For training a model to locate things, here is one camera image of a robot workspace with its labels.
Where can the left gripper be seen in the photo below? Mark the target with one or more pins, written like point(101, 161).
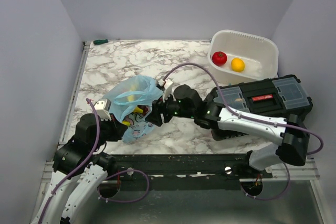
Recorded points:
point(118, 127)

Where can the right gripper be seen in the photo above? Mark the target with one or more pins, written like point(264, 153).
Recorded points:
point(155, 116)

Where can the blue plastic bag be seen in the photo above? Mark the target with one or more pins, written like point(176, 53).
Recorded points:
point(146, 93)

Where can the red fake tomato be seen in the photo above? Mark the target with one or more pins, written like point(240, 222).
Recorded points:
point(219, 58)

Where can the yellow fake lemon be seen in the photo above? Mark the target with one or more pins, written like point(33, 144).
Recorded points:
point(237, 65)

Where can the yellow fake banana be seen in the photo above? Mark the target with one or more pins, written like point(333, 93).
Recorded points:
point(128, 96)

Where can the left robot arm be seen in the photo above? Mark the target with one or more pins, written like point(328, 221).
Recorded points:
point(77, 170)

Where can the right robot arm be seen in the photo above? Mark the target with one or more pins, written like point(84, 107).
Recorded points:
point(288, 137)

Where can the dark red fake fruit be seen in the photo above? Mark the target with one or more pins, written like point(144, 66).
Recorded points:
point(145, 109)

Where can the white plastic tub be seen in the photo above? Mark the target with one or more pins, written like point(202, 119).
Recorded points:
point(259, 54)

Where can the black tool box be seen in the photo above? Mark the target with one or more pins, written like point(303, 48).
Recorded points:
point(277, 97)

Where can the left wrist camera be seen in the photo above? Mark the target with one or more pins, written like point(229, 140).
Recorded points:
point(102, 107)

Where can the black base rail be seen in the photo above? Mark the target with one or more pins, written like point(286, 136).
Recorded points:
point(181, 172)

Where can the green handled screwdriver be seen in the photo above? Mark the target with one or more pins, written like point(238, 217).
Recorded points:
point(104, 41)

